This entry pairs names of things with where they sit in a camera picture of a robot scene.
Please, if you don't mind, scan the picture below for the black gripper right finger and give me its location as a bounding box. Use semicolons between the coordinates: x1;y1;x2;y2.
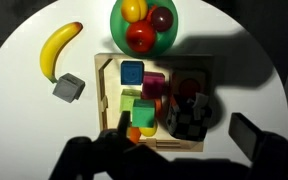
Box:
228;112;288;180

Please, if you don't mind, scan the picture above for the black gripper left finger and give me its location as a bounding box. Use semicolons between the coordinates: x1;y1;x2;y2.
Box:
48;110;172;180

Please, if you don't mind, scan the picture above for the gray toy block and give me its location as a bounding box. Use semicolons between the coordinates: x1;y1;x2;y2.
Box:
52;72;87;104

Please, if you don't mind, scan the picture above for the teal green block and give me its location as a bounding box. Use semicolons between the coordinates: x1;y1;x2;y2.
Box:
131;98;156;129

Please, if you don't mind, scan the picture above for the light green block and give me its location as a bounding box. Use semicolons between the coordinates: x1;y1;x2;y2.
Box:
118;88;142;114

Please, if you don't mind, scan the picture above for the magenta block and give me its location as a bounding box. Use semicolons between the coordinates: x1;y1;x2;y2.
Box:
141;70;167;100

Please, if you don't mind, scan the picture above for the blue block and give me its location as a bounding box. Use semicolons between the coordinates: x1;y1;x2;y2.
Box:
119;60;145;86

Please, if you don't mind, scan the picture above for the black white checkered block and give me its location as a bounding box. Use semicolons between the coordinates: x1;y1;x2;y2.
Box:
164;92;214;143

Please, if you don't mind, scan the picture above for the orange red patterned block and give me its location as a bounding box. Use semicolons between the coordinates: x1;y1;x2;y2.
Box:
170;69;209;99

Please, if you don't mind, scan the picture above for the wooden tray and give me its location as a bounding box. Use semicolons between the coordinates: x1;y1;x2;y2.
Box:
93;52;215;153

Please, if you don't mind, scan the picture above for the red toy apple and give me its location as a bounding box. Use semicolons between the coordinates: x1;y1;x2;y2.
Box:
125;20;158;54

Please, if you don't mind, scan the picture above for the green bowl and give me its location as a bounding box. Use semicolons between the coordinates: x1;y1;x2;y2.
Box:
109;0;179;58

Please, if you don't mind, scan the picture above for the yellow toy banana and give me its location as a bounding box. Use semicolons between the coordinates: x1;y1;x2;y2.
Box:
38;21;84;84

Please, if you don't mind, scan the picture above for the dark toy plum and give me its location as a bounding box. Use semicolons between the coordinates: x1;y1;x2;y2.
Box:
150;6;175;33

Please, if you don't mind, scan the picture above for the orange toy fruit piece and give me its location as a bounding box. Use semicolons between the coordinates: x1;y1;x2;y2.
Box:
146;4;158;23

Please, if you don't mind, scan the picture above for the yellow toy fruit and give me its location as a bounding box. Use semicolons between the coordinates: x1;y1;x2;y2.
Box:
120;0;149;24

